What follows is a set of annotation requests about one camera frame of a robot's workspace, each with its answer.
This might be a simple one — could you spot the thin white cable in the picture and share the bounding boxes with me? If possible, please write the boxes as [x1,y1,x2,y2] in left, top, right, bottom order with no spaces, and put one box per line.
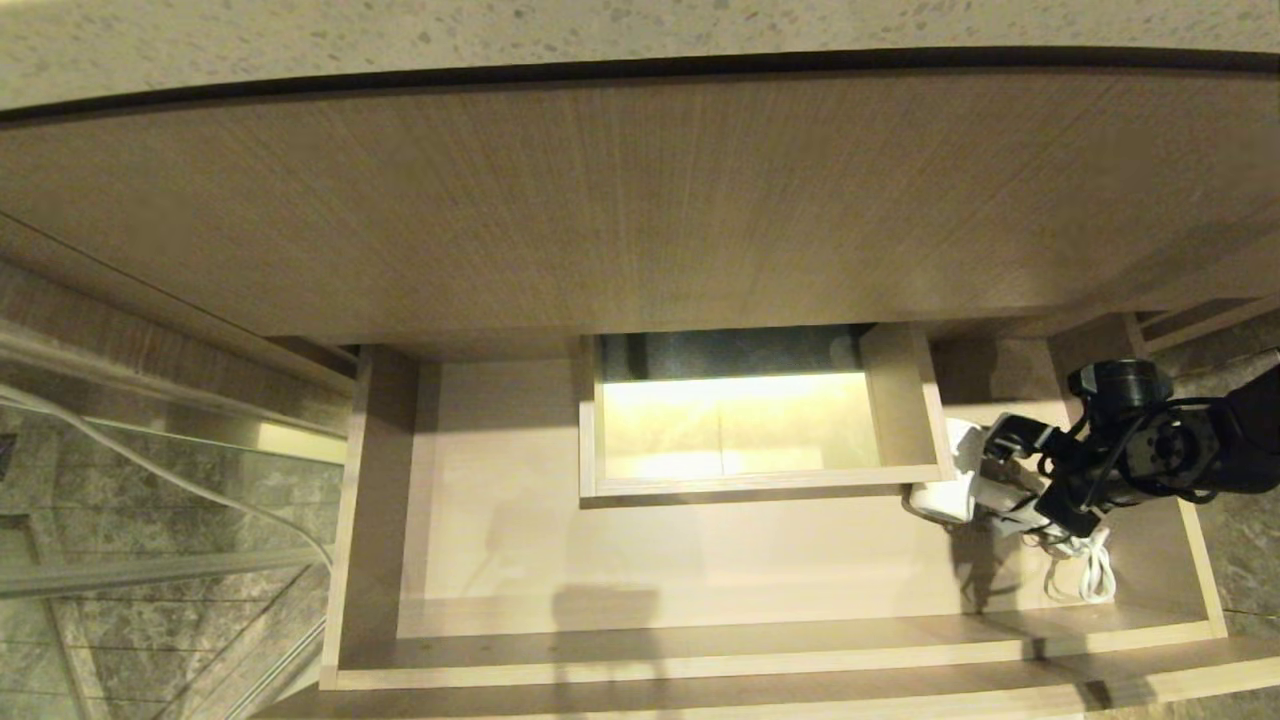
[0,385,337,573]

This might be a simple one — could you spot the light wooden vanity cabinet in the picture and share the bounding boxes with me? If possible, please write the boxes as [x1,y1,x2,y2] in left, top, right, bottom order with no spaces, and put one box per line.
[0,70,1280,401]

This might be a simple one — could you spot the white hair dryer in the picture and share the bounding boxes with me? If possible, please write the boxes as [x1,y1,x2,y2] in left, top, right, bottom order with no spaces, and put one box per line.
[905,418,1053,538]

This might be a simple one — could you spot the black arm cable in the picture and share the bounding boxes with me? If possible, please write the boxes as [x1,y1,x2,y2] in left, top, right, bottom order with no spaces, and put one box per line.
[1040,398,1226,506]

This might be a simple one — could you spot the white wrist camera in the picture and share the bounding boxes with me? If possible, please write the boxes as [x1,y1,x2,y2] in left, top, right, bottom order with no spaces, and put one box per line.
[983,412,1056,463]

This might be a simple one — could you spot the light wooden drawer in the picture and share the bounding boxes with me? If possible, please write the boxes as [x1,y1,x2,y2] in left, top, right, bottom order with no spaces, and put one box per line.
[250,312,1280,720]

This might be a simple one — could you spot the speckled stone countertop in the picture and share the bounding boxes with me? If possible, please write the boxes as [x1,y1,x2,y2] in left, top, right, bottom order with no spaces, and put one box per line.
[0,0,1280,113]

